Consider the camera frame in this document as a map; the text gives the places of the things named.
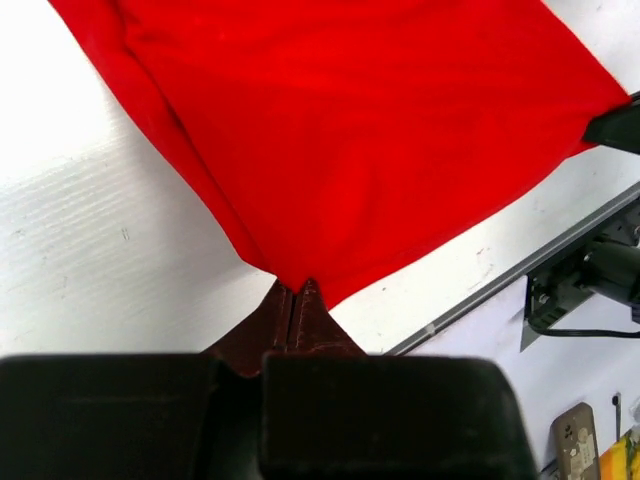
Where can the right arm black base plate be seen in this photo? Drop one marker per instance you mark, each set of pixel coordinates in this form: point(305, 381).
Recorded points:
point(555, 285)

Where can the yellow patterned object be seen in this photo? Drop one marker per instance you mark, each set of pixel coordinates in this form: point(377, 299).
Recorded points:
point(621, 461)

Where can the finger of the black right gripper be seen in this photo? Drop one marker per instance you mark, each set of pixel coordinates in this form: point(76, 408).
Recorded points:
point(618, 129)

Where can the red t shirt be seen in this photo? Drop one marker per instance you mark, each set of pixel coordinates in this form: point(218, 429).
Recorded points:
point(341, 141)

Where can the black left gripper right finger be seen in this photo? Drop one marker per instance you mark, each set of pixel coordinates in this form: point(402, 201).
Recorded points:
point(312, 330)

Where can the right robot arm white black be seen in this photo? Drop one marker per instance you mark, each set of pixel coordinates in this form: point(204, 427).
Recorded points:
point(611, 268)

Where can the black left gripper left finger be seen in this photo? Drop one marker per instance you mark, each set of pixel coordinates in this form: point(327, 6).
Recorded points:
point(263, 331)

